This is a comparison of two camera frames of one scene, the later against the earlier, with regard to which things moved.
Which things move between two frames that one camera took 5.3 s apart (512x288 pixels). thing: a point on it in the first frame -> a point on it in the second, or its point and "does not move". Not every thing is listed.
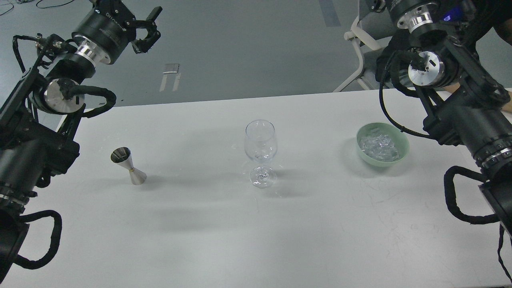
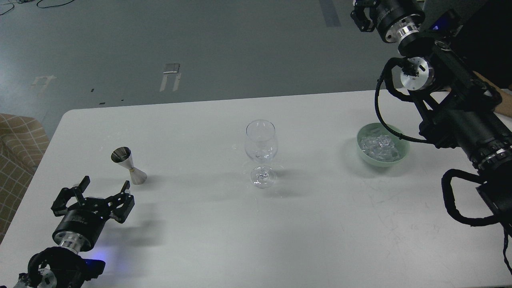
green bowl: [381, 145] does not move
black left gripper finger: [150, 21] -> [59, 207]
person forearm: [508, 107] does not move
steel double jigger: [122, 155] does not move
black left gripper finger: [143, 46] -> [119, 206]
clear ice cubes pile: [379, 148] does not move
